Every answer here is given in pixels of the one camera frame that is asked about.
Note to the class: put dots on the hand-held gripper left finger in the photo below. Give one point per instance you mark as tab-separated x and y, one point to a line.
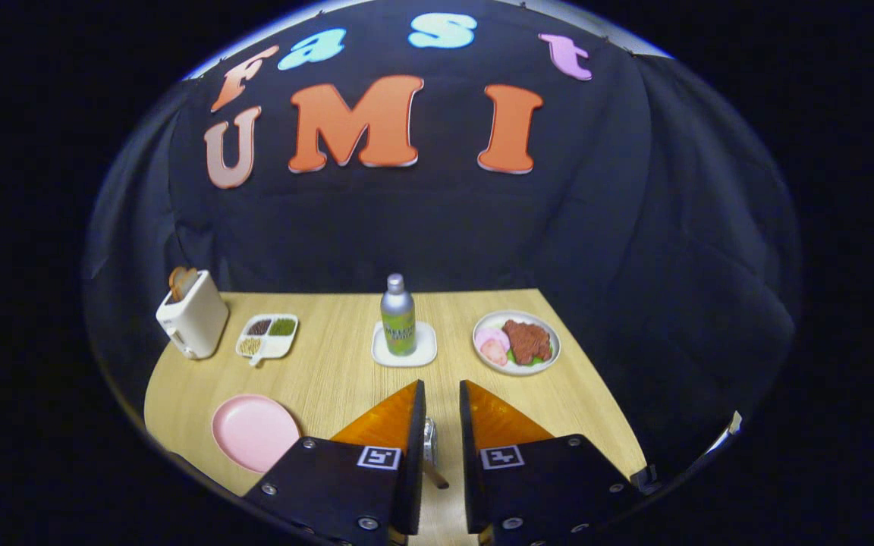
414	470

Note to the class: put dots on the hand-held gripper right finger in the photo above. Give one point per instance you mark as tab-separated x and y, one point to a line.
471	470

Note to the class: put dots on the white square coaster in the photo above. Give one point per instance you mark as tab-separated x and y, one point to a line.
425	356

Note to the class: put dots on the green lettuce leaf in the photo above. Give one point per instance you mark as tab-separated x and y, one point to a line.
513	358

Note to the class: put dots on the peach ham slice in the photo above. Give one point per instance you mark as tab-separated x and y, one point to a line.
495	353

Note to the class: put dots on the pale pink ham slice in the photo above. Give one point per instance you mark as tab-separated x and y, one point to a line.
486	336

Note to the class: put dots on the brown fried meat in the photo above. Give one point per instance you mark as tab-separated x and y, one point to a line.
526	340

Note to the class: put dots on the green soda bottle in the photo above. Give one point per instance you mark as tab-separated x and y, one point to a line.
397	318

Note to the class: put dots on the white round food plate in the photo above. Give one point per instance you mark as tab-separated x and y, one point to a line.
536	320

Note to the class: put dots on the pink round plate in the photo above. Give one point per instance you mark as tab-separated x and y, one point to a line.
255	432

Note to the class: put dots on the white divided tray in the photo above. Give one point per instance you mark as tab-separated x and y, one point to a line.
278	347

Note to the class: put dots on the pile of green beans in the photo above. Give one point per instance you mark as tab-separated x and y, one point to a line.
283	327

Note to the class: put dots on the pile of yellow beans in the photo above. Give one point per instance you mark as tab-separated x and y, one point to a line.
250	346

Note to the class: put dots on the pile of dark beans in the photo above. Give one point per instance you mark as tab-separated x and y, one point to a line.
259	327

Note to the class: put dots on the black backdrop cloth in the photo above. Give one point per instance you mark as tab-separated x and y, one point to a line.
444	227

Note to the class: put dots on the white toaster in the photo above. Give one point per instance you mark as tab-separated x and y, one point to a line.
198	318

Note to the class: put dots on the brown toast slice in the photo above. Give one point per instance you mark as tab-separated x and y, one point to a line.
190	277
176	284

